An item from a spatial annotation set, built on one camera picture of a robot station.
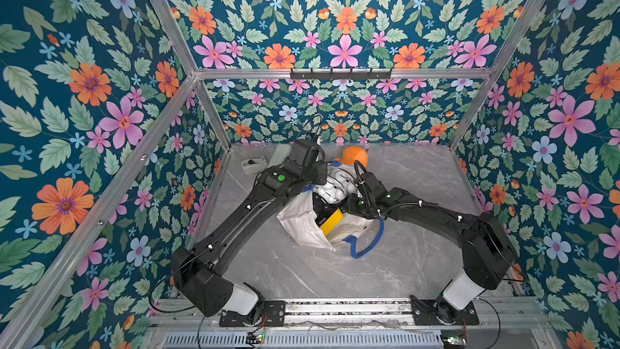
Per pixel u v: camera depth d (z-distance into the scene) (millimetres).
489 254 448
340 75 930
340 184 883
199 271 389
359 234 763
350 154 1057
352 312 750
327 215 845
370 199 674
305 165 565
